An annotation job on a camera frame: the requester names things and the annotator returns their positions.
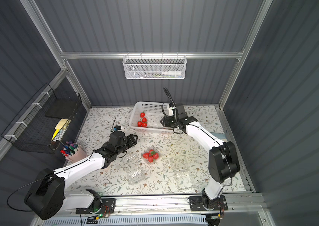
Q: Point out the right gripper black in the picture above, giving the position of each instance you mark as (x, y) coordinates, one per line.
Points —
(168, 121)

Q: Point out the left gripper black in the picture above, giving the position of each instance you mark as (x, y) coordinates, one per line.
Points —
(129, 140)

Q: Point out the white plastic perforated basket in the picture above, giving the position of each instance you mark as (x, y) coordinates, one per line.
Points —
(153, 114)

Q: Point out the clear clamshell container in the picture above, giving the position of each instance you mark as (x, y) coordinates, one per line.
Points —
(134, 169)
(180, 171)
(147, 151)

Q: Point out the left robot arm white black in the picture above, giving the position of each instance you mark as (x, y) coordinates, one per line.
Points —
(47, 195)

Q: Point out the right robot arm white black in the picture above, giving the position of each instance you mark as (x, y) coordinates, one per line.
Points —
(223, 163)

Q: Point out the pink cup with markers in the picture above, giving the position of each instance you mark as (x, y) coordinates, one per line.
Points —
(73, 152)

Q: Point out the light blue sponge block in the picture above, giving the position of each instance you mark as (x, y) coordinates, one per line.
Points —
(221, 136)

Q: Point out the white marker in basket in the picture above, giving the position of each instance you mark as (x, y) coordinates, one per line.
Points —
(172, 73)

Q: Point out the yellow sticky notes pad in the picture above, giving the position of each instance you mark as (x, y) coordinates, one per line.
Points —
(60, 129)

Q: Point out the black notebook in basket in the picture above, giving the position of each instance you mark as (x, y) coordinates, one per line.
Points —
(63, 109)

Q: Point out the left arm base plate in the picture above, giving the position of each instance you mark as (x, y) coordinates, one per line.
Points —
(102, 206)

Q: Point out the white wire mesh wall basket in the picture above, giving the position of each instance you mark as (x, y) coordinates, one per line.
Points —
(148, 67)

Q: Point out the black wire wall basket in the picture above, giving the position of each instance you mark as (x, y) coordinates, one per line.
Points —
(33, 131)

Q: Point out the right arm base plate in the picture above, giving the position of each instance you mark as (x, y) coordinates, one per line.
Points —
(200, 203)

